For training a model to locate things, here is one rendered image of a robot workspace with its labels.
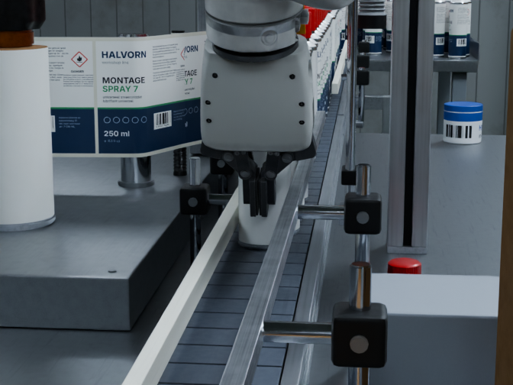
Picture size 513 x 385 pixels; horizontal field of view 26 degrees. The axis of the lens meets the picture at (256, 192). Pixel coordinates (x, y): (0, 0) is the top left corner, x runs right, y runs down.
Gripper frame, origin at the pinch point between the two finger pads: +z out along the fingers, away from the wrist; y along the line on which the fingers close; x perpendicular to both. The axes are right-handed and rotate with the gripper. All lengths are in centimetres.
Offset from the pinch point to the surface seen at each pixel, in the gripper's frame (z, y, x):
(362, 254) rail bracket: -2.8, -9.8, 14.0
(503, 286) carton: -15.9, -17.7, 35.9
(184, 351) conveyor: -3.0, 2.9, 27.2
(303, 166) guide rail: -0.7, -3.9, -3.7
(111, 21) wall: 165, 119, -434
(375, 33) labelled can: 78, -13, -220
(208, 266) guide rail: -1.9, 2.8, 15.0
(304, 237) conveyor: 8.6, -3.9, -5.3
